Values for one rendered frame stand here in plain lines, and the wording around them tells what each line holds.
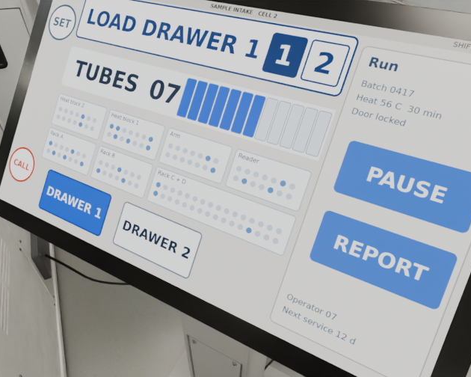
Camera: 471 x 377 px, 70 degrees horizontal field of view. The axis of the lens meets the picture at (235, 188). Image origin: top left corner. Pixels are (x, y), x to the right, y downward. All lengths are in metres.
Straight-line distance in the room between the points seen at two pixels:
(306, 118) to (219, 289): 0.17
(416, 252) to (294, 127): 0.14
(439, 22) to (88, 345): 1.39
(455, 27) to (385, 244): 0.17
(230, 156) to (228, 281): 0.11
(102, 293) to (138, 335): 0.26
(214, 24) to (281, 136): 0.13
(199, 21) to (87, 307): 1.33
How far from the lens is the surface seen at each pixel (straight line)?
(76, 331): 1.51
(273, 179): 0.29
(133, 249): 0.36
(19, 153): 0.47
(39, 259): 1.33
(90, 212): 0.39
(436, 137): 0.30
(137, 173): 0.35
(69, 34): 0.46
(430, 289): 0.30
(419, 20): 0.32
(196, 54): 0.35
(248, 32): 0.34
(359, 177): 0.29
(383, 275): 0.29
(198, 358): 0.79
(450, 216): 0.29
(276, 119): 0.30
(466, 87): 0.31
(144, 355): 1.39
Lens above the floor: 1.26
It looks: 41 degrees down
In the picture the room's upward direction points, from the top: 2 degrees clockwise
